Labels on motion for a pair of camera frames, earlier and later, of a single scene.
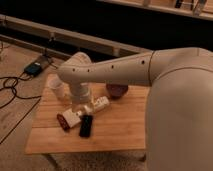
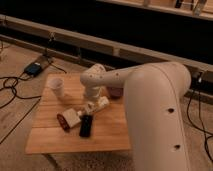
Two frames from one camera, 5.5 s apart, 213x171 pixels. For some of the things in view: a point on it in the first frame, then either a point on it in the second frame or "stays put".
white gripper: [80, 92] -> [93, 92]
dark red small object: [62, 121] stays put
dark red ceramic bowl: [117, 91] stays put
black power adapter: [33, 69] stays put
